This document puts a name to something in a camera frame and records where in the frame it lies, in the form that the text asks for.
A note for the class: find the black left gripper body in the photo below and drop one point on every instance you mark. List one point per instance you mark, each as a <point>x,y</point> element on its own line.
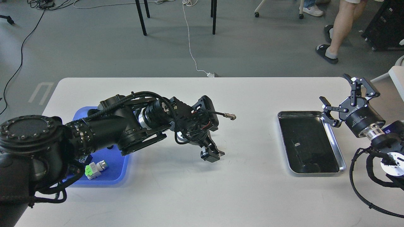
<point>196,136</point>

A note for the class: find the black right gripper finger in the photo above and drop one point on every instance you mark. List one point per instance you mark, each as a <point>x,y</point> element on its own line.
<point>356,89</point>
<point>326,114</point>

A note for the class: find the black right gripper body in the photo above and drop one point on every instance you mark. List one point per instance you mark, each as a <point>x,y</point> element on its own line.
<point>360,116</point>

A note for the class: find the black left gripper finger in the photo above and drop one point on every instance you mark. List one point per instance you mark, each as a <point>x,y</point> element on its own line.
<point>212,145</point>
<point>208,155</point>

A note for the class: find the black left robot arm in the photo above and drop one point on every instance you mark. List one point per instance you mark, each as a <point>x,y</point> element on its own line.
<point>40,155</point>

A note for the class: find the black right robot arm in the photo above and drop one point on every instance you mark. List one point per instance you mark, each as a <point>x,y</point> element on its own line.
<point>384,164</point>

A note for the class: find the white chair at right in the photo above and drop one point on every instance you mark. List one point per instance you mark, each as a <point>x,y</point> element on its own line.
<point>396,73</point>

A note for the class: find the metal tray black inside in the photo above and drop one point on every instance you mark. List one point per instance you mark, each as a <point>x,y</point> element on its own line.
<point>310,145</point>

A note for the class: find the walking person legs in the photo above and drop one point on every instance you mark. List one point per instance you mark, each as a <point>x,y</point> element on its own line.
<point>349,12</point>

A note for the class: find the blue plastic tray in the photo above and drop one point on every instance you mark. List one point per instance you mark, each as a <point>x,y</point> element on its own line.
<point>116,163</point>

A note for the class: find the white sneaker foot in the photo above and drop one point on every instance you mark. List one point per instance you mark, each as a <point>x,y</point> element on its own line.
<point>313,10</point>

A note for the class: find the white green switch part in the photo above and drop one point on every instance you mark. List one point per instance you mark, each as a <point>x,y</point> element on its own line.
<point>93,170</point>

